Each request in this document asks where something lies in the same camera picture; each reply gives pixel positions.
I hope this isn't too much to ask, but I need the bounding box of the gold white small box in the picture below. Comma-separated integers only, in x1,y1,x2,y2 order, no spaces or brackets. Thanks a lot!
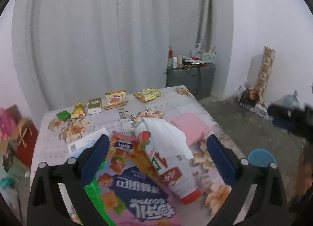
87,97,102,115

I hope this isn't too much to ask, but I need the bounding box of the white yogurt bottle red cap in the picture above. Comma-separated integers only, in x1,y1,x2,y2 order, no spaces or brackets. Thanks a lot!
135,127,201,205

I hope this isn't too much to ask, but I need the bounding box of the purple blue snack bag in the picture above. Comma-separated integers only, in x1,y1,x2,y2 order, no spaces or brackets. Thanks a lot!
94,132,180,225

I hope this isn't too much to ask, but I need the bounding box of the grey curtain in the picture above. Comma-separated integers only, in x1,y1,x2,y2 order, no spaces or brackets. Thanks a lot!
11,0,234,124

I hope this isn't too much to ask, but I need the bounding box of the orange noodle packet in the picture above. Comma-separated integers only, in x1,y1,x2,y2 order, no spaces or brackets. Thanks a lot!
104,90,127,110

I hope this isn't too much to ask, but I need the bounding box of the patterned tall board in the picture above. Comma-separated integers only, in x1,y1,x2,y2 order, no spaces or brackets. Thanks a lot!
255,46,275,100

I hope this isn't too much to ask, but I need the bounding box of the small green packet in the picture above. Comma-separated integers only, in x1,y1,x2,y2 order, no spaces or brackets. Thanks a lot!
56,111,71,121

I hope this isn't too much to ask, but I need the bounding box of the blue water jug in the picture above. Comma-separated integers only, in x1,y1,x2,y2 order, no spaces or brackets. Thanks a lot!
277,90,300,108

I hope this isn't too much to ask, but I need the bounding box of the pink cloth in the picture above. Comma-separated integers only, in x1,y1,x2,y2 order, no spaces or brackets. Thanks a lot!
169,113,211,146

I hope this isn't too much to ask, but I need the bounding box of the white small bottle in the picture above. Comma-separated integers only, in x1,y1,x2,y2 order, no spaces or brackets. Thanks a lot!
172,56,178,69

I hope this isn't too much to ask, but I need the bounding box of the black orange bag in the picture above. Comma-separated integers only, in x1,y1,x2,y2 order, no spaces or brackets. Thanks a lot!
239,89,259,107

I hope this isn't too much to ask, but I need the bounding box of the mint green organizer box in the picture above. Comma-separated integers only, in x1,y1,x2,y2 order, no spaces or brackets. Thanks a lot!
201,52,216,64

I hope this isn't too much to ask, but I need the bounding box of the blue plastic trash bin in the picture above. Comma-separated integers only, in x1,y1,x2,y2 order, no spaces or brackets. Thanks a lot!
248,148,276,168

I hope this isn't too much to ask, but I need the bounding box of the large green snack bag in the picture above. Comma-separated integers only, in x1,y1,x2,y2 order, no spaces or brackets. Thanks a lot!
83,162,117,226

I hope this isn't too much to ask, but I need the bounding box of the floral tablecloth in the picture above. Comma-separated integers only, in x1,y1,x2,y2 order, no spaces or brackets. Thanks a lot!
29,84,257,226

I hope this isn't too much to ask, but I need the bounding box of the grey cabinet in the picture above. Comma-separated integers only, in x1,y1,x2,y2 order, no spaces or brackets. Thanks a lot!
166,65,215,100

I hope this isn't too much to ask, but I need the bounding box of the yellow candy wrapper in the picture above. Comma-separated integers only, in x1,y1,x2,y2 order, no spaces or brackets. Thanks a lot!
71,103,85,119

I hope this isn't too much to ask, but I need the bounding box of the red gift bag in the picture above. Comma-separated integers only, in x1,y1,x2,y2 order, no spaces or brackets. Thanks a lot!
15,118,38,168

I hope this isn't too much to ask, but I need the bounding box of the red thermos bottle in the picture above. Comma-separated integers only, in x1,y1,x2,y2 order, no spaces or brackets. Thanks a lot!
167,46,173,66

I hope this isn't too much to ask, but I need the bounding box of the person right hand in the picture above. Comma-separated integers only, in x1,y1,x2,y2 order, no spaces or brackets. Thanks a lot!
295,152,312,195

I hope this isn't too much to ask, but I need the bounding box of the light blue tissue box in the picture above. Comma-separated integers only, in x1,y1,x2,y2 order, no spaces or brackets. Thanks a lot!
68,127,110,158

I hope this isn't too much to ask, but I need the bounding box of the yellow green snack packet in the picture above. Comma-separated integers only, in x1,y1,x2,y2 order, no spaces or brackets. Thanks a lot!
134,88,162,103

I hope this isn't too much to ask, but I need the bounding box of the pink plastic bag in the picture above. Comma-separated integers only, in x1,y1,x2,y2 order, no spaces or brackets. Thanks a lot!
0,108,16,141

